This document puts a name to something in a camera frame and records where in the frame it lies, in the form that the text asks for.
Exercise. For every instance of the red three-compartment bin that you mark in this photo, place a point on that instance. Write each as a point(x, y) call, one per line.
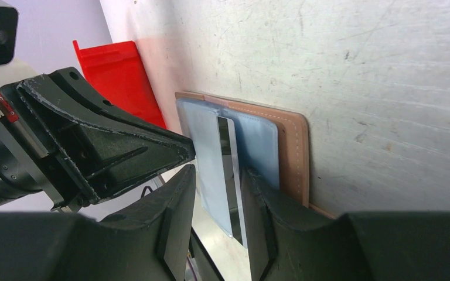
point(117, 72)

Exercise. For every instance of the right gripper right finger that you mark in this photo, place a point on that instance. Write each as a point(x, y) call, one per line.
point(287, 241)

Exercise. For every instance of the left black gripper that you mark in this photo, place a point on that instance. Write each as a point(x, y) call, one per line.
point(59, 136)

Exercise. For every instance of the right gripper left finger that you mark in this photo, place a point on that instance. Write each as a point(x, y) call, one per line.
point(147, 240)

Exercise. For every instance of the tan leather card holder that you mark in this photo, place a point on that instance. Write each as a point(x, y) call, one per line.
point(293, 141)

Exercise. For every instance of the silver mirrored card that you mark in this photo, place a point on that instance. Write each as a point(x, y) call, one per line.
point(233, 217)

